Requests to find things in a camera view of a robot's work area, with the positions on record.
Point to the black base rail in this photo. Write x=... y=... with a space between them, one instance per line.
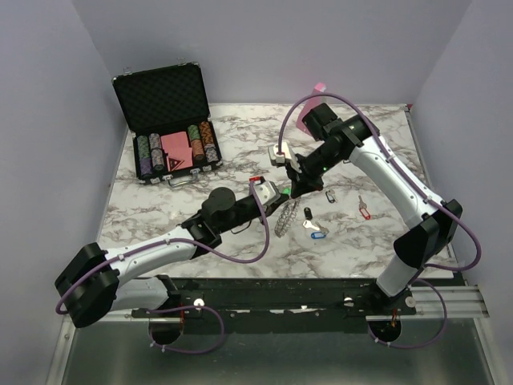
x=174 y=306

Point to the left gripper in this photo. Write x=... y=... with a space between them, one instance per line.
x=272 y=205

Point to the steel disc with keyrings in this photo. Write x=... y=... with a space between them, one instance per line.
x=287 y=216

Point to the black poker chip case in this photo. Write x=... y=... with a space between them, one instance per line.
x=167 y=112

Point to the red key tag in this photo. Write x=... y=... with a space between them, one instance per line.
x=362 y=206

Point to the silver key by blue tag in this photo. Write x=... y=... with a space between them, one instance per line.
x=323 y=229

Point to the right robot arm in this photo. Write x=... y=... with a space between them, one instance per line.
x=431 y=220

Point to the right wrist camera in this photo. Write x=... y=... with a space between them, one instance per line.
x=284 y=156

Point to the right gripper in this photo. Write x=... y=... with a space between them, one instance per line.
x=301 y=183

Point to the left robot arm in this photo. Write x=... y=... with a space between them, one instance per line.
x=89 y=286

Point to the blue key tag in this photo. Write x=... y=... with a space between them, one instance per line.
x=317 y=235

